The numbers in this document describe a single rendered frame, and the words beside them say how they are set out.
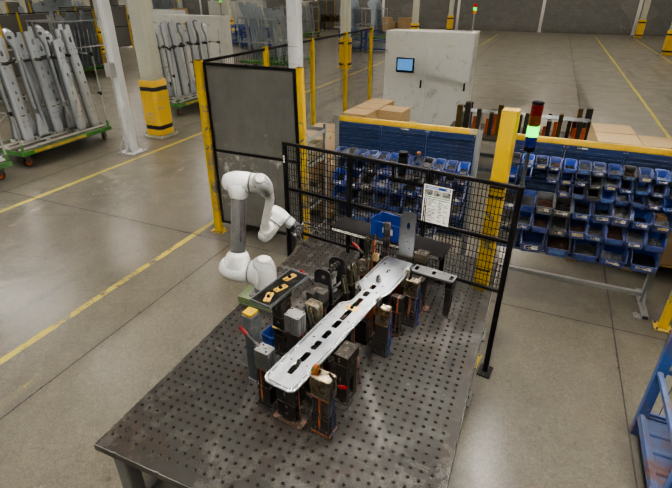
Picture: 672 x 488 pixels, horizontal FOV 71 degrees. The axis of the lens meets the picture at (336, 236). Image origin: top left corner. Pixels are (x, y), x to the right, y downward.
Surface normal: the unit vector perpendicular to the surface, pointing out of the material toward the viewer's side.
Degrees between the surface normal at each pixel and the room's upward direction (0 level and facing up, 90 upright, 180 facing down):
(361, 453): 0
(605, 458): 0
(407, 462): 0
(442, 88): 90
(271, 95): 89
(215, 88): 90
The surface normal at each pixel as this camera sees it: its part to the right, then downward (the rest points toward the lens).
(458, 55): -0.40, 0.43
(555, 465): 0.00, -0.89
